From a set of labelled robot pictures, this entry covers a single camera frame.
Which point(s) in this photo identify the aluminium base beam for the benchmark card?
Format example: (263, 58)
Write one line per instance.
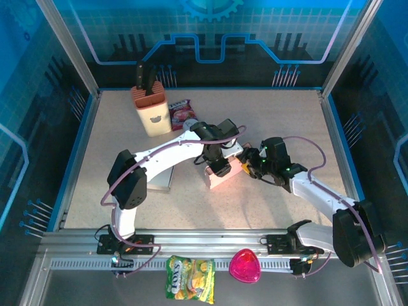
(207, 239)

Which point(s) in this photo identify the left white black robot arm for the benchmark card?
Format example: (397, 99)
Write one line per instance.
(165, 156)

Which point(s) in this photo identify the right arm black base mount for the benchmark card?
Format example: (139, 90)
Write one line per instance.
(277, 244)

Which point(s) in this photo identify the green yellow candy bag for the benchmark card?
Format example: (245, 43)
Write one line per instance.
(189, 279)

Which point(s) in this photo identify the aluminium frame post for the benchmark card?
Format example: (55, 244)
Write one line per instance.
(350, 48)
(68, 48)

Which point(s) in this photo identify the pink paper box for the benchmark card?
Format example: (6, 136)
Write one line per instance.
(220, 181)

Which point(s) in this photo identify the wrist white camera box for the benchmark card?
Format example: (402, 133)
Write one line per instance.
(232, 150)
(263, 153)

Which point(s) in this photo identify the beige knife block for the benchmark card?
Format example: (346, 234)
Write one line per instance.
(156, 118)

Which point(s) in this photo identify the red candy bag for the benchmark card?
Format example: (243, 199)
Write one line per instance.
(180, 113)

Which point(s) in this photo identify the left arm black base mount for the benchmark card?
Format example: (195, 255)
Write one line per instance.
(145, 243)

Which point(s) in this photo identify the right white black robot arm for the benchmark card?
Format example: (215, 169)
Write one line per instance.
(318, 194)

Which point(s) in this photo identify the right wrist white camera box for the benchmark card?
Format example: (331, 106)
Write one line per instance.
(263, 153)

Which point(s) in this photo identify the pink translucent plastic box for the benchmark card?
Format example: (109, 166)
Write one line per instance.
(244, 266)

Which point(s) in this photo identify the small tin can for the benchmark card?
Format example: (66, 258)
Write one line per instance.
(188, 125)

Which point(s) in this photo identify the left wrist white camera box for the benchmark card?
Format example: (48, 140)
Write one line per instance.
(232, 150)

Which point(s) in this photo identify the white paper box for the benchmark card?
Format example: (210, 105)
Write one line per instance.
(162, 180)

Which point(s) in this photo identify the aluminium slotted rail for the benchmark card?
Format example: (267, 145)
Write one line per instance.
(223, 264)

